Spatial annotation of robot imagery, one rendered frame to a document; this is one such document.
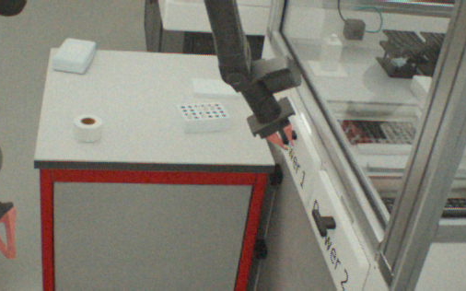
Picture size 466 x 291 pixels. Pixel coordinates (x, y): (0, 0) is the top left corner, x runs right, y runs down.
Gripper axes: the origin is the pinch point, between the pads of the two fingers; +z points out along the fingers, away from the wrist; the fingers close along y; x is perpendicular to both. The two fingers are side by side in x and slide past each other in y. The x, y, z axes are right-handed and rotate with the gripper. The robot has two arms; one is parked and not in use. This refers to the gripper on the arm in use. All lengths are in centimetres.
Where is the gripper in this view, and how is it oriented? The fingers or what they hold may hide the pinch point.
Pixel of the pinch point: (286, 144)
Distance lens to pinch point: 154.6
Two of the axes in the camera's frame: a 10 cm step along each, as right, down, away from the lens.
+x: -1.7, -5.4, 8.2
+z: 4.6, 6.9, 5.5
